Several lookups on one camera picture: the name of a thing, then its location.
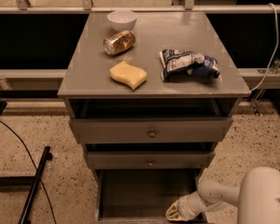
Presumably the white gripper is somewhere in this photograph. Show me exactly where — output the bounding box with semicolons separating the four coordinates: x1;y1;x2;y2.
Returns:
166;191;208;222

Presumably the grey bottom drawer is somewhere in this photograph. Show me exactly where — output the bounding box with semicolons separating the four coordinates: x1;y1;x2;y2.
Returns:
94;169;208;224

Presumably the grey drawer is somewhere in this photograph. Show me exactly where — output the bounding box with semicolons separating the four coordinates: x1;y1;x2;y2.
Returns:
94;169;208;224
69;118;232;144
86;151;215;170

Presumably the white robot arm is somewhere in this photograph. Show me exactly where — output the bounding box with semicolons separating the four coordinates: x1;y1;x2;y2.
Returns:
165;167;280;224

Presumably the grey middle drawer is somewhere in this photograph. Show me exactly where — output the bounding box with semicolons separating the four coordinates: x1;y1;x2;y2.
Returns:
86;151;215;170

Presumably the grey top drawer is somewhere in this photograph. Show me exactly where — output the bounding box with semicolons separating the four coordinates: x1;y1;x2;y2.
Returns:
69;118;232;144

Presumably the grey drawer cabinet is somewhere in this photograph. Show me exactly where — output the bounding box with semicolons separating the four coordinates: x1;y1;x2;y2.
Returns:
57;10;252;191

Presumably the yellow sponge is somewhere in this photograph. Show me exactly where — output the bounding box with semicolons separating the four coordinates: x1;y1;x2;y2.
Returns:
109;61;147;91

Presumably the black stand leg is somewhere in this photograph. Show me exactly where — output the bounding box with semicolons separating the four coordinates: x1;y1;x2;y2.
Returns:
0;146;53;224

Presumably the blue white chip bag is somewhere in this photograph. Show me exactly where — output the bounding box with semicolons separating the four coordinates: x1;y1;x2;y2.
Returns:
160;49;220;81

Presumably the golden soda can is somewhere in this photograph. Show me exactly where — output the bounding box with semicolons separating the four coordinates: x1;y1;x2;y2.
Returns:
103;30;135;55

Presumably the white bowl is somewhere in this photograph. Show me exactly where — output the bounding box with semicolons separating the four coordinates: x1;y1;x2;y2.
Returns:
107;10;137;32

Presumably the black cable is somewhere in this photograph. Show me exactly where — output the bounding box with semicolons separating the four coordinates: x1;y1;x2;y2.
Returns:
0;119;58;224

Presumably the white cable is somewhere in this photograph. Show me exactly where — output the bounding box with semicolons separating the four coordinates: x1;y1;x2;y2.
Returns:
249;2;280;92

